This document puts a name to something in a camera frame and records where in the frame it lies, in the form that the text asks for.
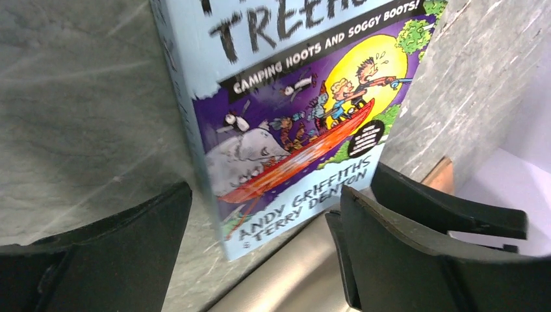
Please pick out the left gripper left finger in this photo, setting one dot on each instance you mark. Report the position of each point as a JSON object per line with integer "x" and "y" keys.
{"x": 120, "y": 263}

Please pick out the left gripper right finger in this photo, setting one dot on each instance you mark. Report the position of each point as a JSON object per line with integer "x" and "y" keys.
{"x": 389, "y": 262}

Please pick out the beige canvas backpack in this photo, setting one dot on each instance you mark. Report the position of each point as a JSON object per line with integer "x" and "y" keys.
{"x": 302, "y": 276}

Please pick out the wooden board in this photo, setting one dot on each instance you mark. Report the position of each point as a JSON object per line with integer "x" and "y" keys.
{"x": 441, "y": 177}

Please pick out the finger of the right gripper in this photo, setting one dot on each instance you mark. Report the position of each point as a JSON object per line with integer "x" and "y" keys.
{"x": 443, "y": 212}

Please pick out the light blue book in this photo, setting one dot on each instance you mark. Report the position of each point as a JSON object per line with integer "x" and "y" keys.
{"x": 286, "y": 102}

